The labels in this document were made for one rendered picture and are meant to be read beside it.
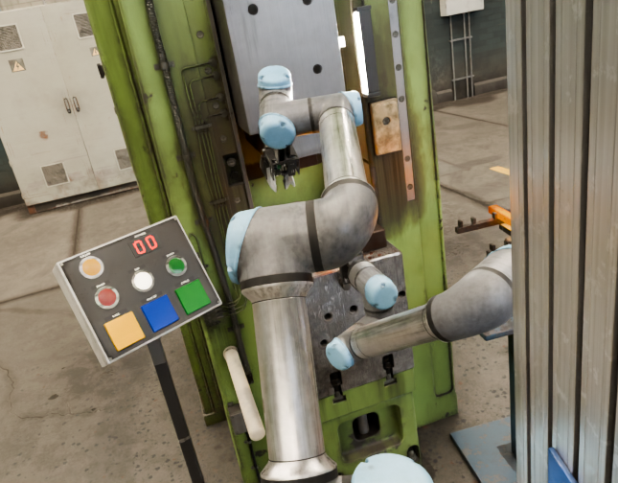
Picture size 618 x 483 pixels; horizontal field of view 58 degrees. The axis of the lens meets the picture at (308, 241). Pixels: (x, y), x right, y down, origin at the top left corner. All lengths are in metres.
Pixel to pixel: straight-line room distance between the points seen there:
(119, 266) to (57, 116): 5.38
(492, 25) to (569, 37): 8.81
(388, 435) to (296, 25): 1.46
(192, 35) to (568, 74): 1.39
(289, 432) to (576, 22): 0.65
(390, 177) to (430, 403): 0.99
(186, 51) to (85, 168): 5.28
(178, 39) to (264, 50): 0.26
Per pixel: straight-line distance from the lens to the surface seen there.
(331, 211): 0.86
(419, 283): 2.13
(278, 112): 1.20
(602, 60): 0.38
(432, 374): 2.37
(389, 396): 2.06
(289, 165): 1.39
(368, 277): 1.40
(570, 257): 0.45
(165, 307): 1.52
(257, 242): 0.86
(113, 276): 1.52
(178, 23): 1.71
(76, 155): 6.90
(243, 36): 1.59
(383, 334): 1.24
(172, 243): 1.58
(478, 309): 1.08
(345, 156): 1.01
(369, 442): 2.22
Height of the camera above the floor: 1.68
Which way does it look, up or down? 23 degrees down
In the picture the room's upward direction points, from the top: 10 degrees counter-clockwise
